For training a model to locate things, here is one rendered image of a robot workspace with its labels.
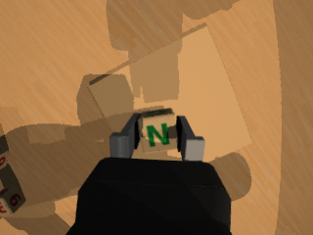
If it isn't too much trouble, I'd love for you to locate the wooden letter block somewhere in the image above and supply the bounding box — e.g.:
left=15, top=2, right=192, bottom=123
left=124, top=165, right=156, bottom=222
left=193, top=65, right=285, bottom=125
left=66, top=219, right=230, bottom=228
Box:
left=138, top=108, right=178, bottom=154
left=0, top=145, right=9, bottom=169
left=0, top=186, right=25, bottom=216

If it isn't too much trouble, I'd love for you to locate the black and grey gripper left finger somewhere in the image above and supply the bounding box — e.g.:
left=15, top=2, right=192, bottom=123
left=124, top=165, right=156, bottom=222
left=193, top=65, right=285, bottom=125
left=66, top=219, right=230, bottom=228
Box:
left=110, top=113, right=140, bottom=159

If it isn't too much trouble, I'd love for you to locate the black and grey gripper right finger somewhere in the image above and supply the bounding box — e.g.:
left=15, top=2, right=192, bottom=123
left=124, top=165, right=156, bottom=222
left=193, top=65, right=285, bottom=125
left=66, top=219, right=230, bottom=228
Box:
left=176, top=116, right=205, bottom=162

